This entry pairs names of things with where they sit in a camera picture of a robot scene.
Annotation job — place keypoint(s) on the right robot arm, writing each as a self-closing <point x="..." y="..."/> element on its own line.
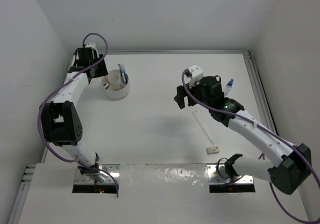
<point x="287" y="166"/>

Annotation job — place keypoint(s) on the clear plastic ruler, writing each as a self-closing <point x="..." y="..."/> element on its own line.
<point x="204" y="127"/>

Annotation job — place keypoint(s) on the aluminium frame rail right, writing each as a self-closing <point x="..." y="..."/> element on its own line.
<point x="259" y="93"/>

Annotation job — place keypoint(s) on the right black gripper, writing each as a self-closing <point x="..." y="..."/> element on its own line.
<point x="180" y="98"/>

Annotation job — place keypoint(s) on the white round compartment organizer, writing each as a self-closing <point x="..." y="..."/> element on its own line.
<point x="117" y="89"/>

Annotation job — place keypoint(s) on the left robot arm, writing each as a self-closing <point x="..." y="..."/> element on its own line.
<point x="60" y="122"/>

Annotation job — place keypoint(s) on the aluminium frame rail left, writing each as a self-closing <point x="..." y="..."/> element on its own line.
<point x="22" y="194"/>

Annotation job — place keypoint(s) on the white boxed eraser red label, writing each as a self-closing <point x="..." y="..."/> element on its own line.
<point x="212" y="150"/>

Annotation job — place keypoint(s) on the small blue-capped glue bottle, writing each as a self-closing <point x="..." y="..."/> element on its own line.
<point x="228" y="87"/>

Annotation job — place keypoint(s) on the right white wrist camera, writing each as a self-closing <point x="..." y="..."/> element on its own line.
<point x="195" y="74"/>

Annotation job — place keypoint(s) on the aluminium frame rail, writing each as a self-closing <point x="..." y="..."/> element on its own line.
<point x="22" y="194"/>
<point x="259" y="93"/>

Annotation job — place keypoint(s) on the dark blue pen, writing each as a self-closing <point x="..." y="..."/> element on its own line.
<point x="123" y="73"/>

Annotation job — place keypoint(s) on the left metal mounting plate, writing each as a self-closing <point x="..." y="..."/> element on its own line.
<point x="97" y="182"/>

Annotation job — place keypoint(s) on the metal mounting plate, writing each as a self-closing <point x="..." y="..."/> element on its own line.
<point x="97" y="182"/>
<point x="220" y="185"/>

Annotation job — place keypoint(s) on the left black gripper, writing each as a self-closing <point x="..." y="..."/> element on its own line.
<point x="102" y="71"/>

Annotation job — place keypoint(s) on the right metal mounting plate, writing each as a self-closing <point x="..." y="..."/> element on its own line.
<point x="220" y="185"/>

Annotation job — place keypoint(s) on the clear blue pen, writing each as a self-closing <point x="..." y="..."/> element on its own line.
<point x="126" y="75"/>

